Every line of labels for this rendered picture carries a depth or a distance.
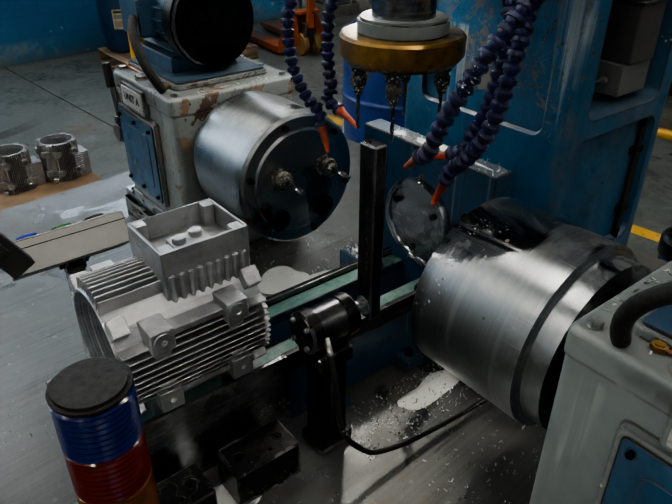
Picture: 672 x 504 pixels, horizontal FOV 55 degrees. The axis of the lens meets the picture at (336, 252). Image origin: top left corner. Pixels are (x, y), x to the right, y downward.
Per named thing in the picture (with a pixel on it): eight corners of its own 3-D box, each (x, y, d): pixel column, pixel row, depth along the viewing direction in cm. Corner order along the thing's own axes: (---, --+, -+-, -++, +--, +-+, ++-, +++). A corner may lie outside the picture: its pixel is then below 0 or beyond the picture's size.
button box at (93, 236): (122, 246, 105) (111, 215, 105) (134, 240, 99) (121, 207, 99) (12, 282, 96) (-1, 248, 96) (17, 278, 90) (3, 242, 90)
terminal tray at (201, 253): (213, 242, 92) (208, 196, 89) (253, 273, 85) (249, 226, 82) (134, 270, 86) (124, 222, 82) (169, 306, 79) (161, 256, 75)
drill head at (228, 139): (264, 169, 154) (258, 63, 141) (364, 227, 129) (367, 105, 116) (167, 198, 140) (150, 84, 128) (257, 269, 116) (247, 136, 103)
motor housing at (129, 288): (210, 314, 103) (197, 208, 93) (276, 378, 90) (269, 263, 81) (86, 366, 93) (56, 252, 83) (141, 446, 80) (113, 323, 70)
